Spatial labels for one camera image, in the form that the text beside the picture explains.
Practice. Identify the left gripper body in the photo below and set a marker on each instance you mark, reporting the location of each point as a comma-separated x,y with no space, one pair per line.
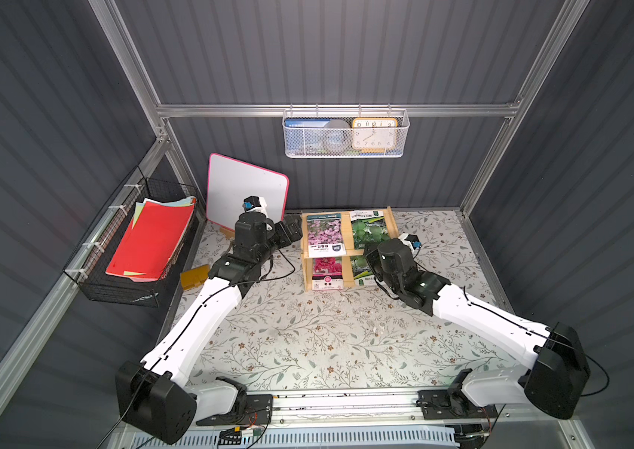
289,230

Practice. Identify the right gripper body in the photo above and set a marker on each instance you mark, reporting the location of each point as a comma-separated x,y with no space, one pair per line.
373,264

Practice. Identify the green gourd seed bag top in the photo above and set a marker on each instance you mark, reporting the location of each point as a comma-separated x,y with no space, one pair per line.
368,227

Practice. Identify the green gourd seed bag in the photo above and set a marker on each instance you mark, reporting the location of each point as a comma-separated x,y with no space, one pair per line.
368,227
361,272

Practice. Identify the purple flower seed bag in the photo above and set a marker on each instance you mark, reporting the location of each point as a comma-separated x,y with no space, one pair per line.
324,235

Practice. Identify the wooden two-tier shelf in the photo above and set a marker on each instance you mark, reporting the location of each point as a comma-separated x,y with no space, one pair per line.
351,251

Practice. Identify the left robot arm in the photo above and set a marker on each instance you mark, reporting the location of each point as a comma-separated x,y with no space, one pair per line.
229,280

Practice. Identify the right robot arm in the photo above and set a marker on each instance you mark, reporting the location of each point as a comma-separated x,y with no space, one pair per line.
553,369

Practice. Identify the green gourd seed bag bottom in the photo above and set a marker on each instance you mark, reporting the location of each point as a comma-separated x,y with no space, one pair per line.
361,272

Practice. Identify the pink flower seed bag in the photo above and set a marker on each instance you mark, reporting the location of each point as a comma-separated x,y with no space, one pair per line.
327,274

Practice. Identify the wooden whiteboard easel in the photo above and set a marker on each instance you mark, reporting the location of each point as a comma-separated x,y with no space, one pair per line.
227,232

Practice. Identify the pink framed whiteboard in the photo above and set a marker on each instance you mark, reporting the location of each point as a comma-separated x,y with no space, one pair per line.
231,181

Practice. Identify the blue box in basket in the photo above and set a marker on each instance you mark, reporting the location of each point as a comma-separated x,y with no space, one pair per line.
304,136

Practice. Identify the yellow sponge block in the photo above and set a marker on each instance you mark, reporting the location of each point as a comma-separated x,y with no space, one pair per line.
194,278

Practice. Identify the grey tape roll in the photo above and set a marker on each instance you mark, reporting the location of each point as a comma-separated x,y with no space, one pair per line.
337,136

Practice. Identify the yellow square clock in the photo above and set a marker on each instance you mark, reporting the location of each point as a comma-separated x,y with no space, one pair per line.
374,134

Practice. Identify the red paper folder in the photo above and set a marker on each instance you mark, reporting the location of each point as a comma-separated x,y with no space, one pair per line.
152,239

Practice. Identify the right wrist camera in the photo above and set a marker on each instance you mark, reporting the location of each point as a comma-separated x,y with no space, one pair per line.
411,241

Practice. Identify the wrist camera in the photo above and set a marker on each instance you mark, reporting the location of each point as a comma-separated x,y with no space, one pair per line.
411,241
255,204

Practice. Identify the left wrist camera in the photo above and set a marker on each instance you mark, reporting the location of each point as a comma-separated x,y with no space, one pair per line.
255,204

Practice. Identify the white wire wall basket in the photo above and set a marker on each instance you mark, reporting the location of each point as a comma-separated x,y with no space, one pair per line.
347,115

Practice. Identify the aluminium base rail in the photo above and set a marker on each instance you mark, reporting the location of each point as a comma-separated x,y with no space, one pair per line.
345,401

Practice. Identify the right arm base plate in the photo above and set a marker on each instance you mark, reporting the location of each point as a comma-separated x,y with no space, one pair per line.
440,404

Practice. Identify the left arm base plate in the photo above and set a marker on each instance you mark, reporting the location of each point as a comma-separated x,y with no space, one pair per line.
249,410

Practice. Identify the white vented cable duct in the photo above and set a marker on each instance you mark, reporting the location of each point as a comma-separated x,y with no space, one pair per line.
419,436

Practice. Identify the black wire side basket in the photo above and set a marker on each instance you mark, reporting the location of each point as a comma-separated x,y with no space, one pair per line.
88,272

